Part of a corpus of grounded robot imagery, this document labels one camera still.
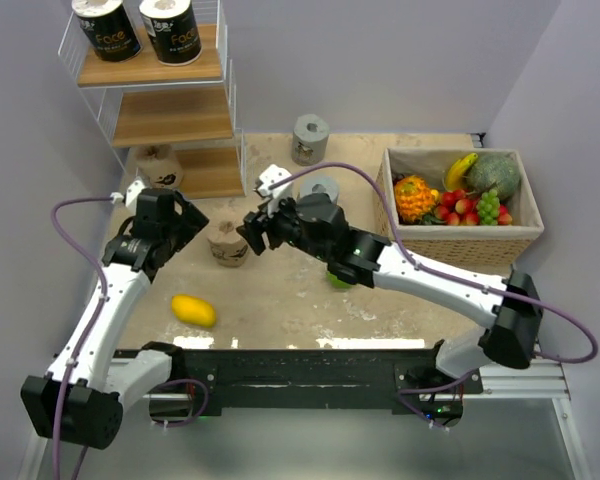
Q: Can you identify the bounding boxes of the yellow mango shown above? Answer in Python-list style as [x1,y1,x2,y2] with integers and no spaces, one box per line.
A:
[171,295,217,328]

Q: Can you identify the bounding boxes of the orange pineapple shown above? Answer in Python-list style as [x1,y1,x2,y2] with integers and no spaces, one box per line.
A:
[393,175,439,224]

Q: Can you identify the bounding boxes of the green grapes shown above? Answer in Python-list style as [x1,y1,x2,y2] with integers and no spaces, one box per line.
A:
[476,188,501,226]

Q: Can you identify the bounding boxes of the yellow banana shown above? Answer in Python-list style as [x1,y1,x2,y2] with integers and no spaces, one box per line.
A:
[444,153,479,191]

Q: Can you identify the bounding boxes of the green melon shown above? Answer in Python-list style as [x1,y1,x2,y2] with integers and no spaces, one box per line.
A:
[466,153,521,201]

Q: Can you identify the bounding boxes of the green lime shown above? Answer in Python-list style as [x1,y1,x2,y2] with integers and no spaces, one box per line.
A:
[326,272,352,289]

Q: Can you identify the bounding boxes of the wicker fruit basket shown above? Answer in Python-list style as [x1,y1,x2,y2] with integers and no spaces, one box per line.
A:
[374,147,544,267]

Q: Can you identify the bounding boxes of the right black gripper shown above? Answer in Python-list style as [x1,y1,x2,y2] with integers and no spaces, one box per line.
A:
[237,190,332,263]

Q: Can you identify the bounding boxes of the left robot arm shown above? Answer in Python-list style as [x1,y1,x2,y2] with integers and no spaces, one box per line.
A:
[21,184,209,450]

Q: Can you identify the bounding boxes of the black paper roll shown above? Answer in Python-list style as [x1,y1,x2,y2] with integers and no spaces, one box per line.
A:
[71,0,142,63]
[139,0,202,66]

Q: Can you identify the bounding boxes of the white wire wooden shelf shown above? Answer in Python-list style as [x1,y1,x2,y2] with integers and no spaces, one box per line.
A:
[58,1,246,198]

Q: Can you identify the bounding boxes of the brown paper roll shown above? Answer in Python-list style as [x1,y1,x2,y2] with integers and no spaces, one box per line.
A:
[207,220,249,268]
[129,144,184,189]

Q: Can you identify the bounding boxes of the grey paper roll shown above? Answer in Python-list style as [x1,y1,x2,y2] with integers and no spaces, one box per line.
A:
[297,175,340,204]
[291,114,330,166]

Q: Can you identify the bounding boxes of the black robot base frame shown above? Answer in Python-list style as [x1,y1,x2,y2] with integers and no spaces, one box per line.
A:
[114,344,566,426]

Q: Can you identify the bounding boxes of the red apples cluster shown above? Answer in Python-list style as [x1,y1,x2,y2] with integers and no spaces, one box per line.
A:
[432,189,513,226]

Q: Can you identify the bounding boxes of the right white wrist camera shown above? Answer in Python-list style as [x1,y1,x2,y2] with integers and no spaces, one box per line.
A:
[255,164,293,216]

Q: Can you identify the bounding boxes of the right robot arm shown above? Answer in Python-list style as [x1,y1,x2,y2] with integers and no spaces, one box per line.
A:
[237,194,542,393]

